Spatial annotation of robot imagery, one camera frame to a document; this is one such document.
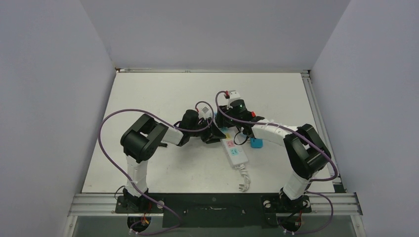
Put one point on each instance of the white power strip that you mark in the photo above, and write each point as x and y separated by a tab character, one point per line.
235	153

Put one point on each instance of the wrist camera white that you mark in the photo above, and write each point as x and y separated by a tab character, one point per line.
205	112
232	95

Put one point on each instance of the blue plug adapter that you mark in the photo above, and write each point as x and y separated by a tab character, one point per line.
256	143

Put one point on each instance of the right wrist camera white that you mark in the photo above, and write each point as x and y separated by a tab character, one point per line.
232	95

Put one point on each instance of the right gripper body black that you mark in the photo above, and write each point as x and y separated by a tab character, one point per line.
228	123

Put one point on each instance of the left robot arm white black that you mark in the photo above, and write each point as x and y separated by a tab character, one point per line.
143	138

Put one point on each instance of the aluminium frame rail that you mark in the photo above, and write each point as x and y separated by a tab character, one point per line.
318	118

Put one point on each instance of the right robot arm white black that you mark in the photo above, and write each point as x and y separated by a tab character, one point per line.
306	151

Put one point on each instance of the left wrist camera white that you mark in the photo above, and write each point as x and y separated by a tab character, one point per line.
205	112

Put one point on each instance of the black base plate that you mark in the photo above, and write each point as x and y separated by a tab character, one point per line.
216	210

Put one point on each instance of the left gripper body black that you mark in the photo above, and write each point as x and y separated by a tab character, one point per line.
207	134

